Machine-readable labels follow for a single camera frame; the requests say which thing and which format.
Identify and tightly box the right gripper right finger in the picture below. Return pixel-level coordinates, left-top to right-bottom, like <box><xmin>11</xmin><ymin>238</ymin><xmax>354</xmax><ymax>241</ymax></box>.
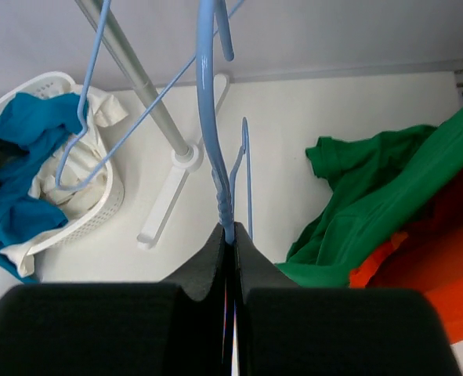
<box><xmin>234</xmin><ymin>223</ymin><xmax>461</xmax><ymax>375</ymax></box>

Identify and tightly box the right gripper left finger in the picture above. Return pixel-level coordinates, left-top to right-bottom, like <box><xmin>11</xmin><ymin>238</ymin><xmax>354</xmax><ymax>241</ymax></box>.
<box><xmin>0</xmin><ymin>226</ymin><xmax>226</xmax><ymax>375</ymax></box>

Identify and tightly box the orange t shirt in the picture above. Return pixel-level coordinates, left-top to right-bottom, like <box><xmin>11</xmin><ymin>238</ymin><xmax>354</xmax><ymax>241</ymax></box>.
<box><xmin>349</xmin><ymin>169</ymin><xmax>463</xmax><ymax>343</ymax></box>

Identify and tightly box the green t shirt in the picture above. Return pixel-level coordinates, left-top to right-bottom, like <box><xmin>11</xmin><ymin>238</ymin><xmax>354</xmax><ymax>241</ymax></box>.
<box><xmin>277</xmin><ymin>107</ymin><xmax>463</xmax><ymax>287</ymax></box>

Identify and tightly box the blue t shirt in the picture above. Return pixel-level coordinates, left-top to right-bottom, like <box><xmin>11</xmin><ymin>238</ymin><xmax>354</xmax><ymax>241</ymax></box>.
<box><xmin>0</xmin><ymin>92</ymin><xmax>82</xmax><ymax>284</ymax></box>

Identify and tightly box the light blue hanger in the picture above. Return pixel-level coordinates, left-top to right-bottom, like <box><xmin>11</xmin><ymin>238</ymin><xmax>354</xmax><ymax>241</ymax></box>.
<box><xmin>55</xmin><ymin>1</ymin><xmax>242</xmax><ymax>191</ymax></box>
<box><xmin>196</xmin><ymin>1</ymin><xmax>252</xmax><ymax>245</ymax></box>

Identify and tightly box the metal clothes rack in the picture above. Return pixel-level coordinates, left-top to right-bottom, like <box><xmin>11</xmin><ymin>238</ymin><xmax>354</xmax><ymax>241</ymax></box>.
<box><xmin>77</xmin><ymin>1</ymin><xmax>204</xmax><ymax>250</ymax></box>

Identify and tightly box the white plastic basket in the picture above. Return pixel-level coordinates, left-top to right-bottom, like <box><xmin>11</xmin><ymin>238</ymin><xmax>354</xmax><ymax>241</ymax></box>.
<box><xmin>0</xmin><ymin>71</ymin><xmax>128</xmax><ymax>262</ymax></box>

